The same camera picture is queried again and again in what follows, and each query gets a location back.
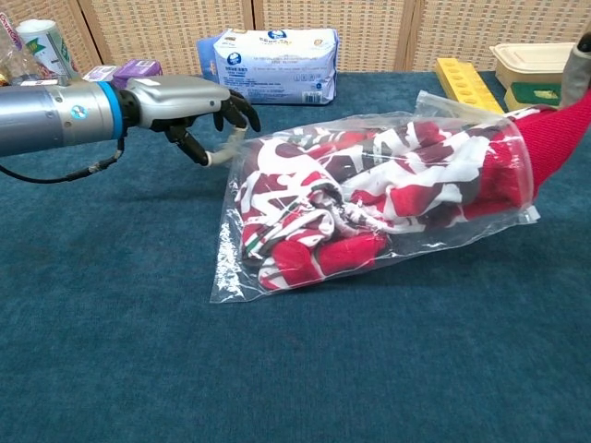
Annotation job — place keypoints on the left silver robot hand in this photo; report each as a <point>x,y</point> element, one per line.
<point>175,99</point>

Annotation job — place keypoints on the clear plastic zip bag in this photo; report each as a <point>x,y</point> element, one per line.
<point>231,258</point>

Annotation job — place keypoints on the red white patterned garment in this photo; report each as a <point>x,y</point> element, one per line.
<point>415,198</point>

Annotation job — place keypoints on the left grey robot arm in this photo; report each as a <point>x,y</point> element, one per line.
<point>46,115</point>

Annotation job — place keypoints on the purple carton box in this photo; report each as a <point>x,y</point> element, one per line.
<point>138,69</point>

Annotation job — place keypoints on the pale purple packaged box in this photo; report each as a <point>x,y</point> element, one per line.
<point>99,73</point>

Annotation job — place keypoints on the white blue tissue pack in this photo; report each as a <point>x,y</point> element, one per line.
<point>277,64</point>

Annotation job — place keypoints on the white-lid green print cup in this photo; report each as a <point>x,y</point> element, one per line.
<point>41,46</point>

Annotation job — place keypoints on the woven bamboo folding screen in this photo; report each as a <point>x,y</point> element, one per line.
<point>369,32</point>

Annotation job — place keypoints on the blue carpet table mat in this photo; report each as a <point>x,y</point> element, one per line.
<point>138,346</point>

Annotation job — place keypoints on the yellow holed plastic tray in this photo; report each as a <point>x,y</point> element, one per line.
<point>466,83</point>

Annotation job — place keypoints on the green gold tin box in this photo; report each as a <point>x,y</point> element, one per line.
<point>531,94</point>

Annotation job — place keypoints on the beige lidded lunch box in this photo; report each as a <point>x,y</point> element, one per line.
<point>531,60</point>

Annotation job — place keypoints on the white paper roll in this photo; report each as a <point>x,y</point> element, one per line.
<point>575,74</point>

